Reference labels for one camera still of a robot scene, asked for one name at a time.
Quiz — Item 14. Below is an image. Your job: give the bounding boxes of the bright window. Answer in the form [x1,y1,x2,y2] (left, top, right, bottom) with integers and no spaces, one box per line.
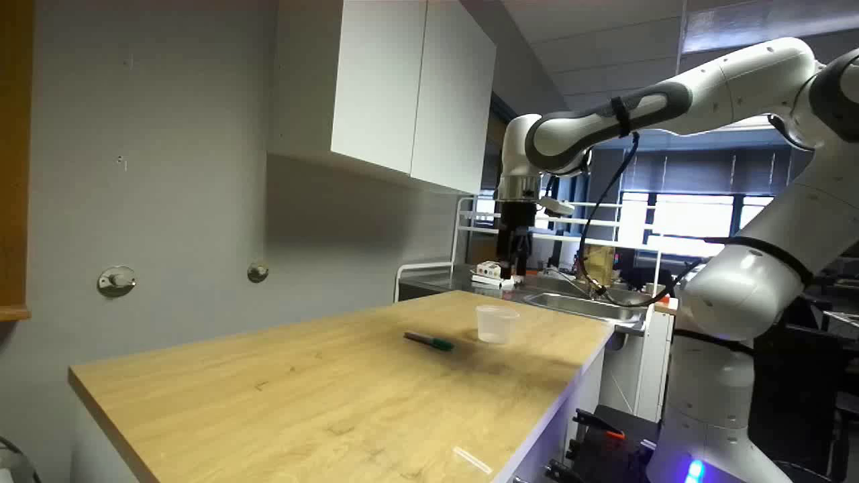
[614,186,775,263]

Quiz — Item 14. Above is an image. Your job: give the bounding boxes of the white metal rack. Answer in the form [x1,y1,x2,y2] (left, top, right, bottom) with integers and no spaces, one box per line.
[391,190,683,306]

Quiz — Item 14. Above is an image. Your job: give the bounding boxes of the white tape strip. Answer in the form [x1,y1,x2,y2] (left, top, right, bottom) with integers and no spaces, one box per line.
[451,442,498,479]

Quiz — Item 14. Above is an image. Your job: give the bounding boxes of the clear plastic cup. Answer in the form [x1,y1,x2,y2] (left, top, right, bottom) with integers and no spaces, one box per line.
[473,303,520,346]

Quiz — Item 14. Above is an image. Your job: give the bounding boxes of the wooden side panel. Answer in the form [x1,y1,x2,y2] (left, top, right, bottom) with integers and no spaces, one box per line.
[0,0,37,324]

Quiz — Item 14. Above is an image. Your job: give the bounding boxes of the dark green marker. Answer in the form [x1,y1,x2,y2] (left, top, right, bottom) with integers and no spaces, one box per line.
[402,330,457,354]

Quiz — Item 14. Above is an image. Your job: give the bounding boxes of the black and red tool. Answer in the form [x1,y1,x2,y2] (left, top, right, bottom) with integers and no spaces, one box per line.
[544,405,661,483]

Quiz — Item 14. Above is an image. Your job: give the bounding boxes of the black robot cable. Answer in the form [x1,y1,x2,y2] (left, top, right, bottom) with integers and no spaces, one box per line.
[571,131,710,312]

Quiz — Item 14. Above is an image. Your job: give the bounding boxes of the red and white box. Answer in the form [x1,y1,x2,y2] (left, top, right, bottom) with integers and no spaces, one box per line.
[469,259,527,292]

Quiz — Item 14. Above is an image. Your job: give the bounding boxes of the white base cabinet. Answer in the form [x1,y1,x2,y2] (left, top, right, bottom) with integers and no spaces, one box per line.
[598,306,680,425]

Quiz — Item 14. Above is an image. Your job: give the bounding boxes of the white wall cabinet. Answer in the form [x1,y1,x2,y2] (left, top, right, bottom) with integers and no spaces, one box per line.
[265,0,500,196]

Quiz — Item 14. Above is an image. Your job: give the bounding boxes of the large round metal wall fixture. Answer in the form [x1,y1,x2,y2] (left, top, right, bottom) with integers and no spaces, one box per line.
[95,267,140,300]

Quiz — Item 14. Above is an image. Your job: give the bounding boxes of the brown paper bag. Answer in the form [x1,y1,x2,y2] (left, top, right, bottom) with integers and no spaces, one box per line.
[577,245,624,292]

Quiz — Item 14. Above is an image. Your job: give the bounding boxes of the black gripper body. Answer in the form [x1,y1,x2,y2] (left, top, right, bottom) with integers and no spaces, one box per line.
[498,198,540,260]

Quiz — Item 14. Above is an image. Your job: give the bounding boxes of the grey round object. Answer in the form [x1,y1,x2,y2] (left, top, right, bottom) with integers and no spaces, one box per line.
[0,434,43,483]

